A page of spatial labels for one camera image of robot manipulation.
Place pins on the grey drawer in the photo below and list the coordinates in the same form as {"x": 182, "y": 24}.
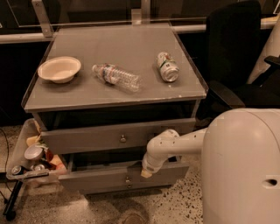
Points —
{"x": 122, "y": 191}
{"x": 101, "y": 138}
{"x": 117, "y": 170}

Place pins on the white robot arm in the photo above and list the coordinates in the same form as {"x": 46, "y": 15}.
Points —
{"x": 240, "y": 157}

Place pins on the grey bottom drawer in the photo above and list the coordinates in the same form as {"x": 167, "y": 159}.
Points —
{"x": 122, "y": 191}

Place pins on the grey top drawer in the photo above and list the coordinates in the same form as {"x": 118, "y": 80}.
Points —
{"x": 101, "y": 138}

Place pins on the grey drawer cabinet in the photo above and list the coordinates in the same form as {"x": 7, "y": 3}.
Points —
{"x": 86, "y": 101}

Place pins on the clear plastic water bottle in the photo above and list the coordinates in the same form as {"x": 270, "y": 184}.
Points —
{"x": 117, "y": 76}

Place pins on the green white soda can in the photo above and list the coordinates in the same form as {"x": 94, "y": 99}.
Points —
{"x": 167, "y": 67}

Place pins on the silver can in bin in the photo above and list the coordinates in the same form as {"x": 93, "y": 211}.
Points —
{"x": 34, "y": 153}

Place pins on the clear plastic bin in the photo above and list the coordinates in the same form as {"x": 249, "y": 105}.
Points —
{"x": 32, "y": 162}

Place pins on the small silver can lid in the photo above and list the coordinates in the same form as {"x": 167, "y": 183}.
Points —
{"x": 17, "y": 170}

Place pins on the white paper bowl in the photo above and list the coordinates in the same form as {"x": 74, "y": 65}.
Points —
{"x": 59, "y": 70}

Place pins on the black stand leg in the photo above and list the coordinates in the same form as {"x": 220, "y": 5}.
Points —
{"x": 8, "y": 212}

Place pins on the black office chair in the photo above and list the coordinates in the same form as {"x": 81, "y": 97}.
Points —
{"x": 233, "y": 35}

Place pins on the metal railing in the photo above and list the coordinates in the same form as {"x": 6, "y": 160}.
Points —
{"x": 23, "y": 21}

